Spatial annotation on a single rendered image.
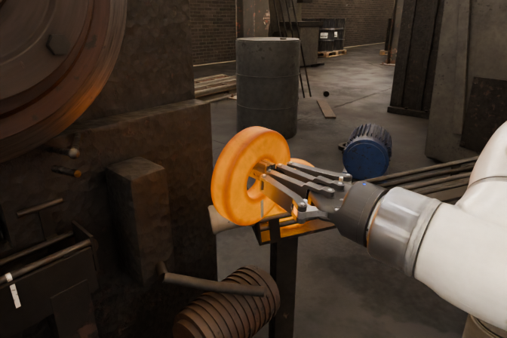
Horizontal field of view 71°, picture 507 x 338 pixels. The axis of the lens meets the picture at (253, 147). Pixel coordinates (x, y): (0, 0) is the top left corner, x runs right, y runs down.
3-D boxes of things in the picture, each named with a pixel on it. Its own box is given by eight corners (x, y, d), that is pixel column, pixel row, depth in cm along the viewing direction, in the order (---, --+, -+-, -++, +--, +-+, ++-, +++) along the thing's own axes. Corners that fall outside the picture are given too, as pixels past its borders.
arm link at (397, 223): (432, 254, 45) (386, 234, 48) (450, 189, 41) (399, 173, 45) (405, 293, 38) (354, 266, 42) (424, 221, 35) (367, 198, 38)
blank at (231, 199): (205, 145, 49) (222, 152, 47) (275, 113, 59) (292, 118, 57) (213, 235, 55) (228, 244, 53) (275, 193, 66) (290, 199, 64)
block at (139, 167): (116, 268, 76) (99, 164, 68) (149, 250, 82) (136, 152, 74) (143, 292, 69) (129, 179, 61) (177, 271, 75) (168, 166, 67)
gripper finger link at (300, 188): (333, 215, 47) (328, 219, 46) (267, 186, 54) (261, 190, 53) (337, 189, 46) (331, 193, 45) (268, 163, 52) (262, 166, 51)
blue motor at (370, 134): (338, 184, 241) (342, 136, 230) (349, 155, 291) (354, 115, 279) (386, 192, 231) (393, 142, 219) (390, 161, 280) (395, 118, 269)
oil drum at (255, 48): (223, 133, 348) (220, 37, 318) (263, 121, 390) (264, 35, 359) (271, 147, 311) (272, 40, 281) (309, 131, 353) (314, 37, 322)
